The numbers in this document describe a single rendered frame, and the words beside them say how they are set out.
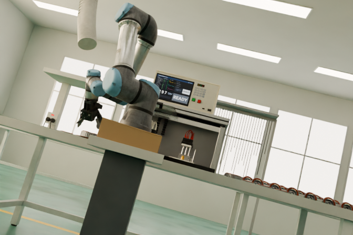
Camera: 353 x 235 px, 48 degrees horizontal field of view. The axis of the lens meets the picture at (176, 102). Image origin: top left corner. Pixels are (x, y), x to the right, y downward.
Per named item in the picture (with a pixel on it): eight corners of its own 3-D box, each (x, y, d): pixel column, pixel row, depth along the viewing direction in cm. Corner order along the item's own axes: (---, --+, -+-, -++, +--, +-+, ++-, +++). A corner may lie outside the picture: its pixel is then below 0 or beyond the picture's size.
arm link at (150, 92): (158, 114, 181) (167, 87, 184) (134, 103, 174) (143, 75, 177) (145, 115, 190) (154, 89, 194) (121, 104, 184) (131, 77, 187)
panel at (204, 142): (214, 172, 258) (225, 128, 263) (118, 146, 266) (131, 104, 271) (214, 172, 259) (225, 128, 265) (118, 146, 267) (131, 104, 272)
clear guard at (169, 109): (171, 115, 226) (174, 105, 228) (131, 104, 229) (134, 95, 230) (175, 123, 258) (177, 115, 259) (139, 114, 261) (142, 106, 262)
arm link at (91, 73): (88, 72, 202) (84, 67, 210) (86, 93, 206) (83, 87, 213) (103, 73, 206) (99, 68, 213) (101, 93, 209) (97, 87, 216)
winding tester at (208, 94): (213, 115, 254) (220, 85, 257) (148, 98, 258) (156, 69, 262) (211, 124, 292) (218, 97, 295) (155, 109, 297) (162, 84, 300)
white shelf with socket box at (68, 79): (71, 137, 285) (90, 78, 293) (23, 124, 289) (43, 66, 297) (84, 142, 319) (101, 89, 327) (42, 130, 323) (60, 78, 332)
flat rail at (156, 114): (221, 132, 248) (222, 128, 248) (127, 108, 255) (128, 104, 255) (221, 133, 249) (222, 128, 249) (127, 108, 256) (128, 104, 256)
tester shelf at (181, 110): (228, 125, 249) (230, 118, 250) (125, 99, 257) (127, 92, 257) (224, 134, 292) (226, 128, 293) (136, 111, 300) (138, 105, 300)
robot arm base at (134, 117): (146, 131, 171) (153, 109, 174) (114, 121, 174) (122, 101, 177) (152, 138, 186) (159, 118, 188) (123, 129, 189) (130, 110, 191)
